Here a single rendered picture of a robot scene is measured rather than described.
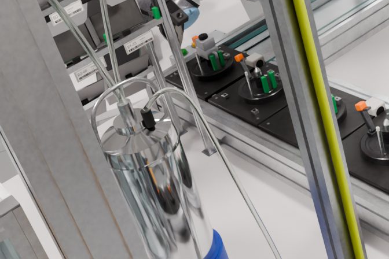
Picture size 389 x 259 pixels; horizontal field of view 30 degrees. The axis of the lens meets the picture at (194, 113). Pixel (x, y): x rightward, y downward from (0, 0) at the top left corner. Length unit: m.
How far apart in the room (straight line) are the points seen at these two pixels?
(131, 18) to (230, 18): 1.03
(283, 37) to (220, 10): 2.02
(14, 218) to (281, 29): 0.42
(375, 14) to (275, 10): 1.55
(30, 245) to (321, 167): 0.43
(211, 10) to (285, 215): 1.37
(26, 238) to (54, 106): 0.22
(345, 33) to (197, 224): 1.24
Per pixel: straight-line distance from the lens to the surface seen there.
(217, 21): 2.90
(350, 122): 1.89
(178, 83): 2.30
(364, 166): 1.74
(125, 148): 1.20
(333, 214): 1.14
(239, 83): 2.19
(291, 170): 1.85
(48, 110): 0.80
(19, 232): 0.95
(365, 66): 2.34
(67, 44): 1.87
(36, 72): 0.79
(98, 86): 2.02
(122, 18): 1.92
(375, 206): 1.65
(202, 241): 1.33
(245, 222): 1.84
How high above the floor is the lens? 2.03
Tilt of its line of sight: 30 degrees down
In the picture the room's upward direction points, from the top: 19 degrees counter-clockwise
